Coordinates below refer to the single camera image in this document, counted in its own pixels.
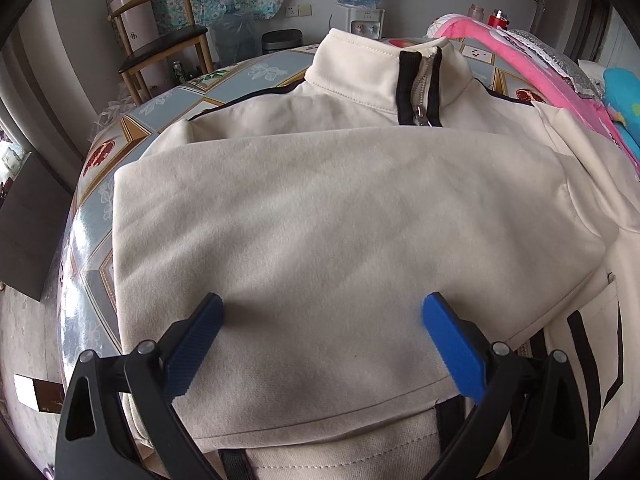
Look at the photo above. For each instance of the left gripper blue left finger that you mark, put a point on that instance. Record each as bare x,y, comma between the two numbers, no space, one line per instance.
185,344

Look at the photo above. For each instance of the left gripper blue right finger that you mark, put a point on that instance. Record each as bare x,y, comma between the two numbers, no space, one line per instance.
460,344

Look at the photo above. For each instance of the cream jacket with black trim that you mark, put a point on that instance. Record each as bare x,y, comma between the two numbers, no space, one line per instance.
324,214

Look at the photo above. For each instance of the fruit pattern table cloth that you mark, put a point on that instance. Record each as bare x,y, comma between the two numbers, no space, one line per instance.
87,312

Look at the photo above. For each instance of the brown cardboard box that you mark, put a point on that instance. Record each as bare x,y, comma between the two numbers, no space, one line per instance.
38,394

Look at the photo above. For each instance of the dark grey cabinet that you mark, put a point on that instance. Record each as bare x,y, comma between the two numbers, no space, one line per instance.
32,221

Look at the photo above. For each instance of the pink floral blanket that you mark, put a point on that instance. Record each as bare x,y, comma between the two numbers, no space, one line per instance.
549,84

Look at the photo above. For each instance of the grey lace cloth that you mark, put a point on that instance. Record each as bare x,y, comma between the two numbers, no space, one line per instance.
566,68

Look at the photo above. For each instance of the blue pillow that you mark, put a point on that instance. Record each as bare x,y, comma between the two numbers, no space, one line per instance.
622,98

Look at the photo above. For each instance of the empty clear water jug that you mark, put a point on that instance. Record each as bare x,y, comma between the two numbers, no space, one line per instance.
236,38

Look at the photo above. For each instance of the black rice cooker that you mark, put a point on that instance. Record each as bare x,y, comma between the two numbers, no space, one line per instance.
281,39

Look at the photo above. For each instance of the white water dispenser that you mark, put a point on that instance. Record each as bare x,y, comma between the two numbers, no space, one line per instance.
365,22

